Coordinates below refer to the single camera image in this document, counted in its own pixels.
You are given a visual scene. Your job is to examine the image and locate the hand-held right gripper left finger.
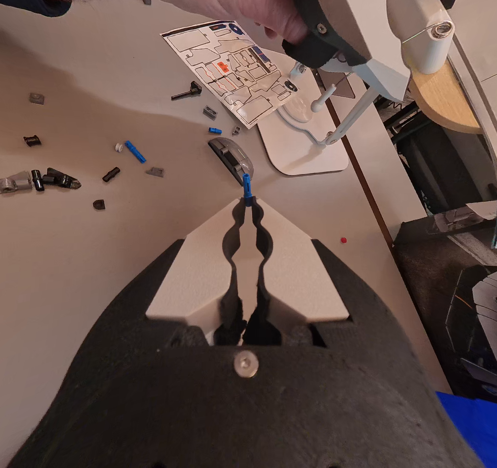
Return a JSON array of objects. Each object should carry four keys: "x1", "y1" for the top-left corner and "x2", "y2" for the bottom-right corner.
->
[{"x1": 145, "y1": 198, "x2": 248, "y2": 346}]

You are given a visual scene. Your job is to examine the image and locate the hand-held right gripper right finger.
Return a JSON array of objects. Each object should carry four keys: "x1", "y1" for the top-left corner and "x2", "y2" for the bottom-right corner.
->
[{"x1": 245, "y1": 197, "x2": 349, "y2": 346}]

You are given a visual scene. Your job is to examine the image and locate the grey curved lego panel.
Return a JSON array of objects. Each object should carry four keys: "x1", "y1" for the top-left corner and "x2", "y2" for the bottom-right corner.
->
[{"x1": 208, "y1": 137, "x2": 255, "y2": 186}]

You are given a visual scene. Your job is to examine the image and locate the long blue lego pin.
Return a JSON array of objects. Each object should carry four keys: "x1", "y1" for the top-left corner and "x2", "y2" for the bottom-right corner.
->
[{"x1": 124, "y1": 140, "x2": 147, "y2": 164}]

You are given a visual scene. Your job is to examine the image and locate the black lego axle pin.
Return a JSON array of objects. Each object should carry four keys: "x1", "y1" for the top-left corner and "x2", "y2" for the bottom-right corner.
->
[{"x1": 171, "y1": 81, "x2": 203, "y2": 101}]

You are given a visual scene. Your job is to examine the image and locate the lego sticker sheet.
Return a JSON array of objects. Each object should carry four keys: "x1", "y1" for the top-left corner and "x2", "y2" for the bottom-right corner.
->
[{"x1": 160, "y1": 20, "x2": 300, "y2": 130}]

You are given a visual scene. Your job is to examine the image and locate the light grey lego connector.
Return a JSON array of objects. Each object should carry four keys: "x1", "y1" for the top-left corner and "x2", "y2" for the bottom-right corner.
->
[{"x1": 0, "y1": 171, "x2": 33, "y2": 194}]

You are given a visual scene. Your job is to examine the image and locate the round wooden shelf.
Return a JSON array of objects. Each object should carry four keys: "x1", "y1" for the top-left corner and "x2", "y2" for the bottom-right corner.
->
[{"x1": 410, "y1": 62, "x2": 482, "y2": 135}]

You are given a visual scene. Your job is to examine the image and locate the white flat plate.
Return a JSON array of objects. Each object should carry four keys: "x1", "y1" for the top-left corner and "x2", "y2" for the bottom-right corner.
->
[{"x1": 256, "y1": 49, "x2": 379, "y2": 175}]

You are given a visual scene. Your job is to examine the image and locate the blue box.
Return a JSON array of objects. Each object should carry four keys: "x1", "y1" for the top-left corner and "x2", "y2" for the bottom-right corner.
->
[{"x1": 435, "y1": 391, "x2": 497, "y2": 468}]

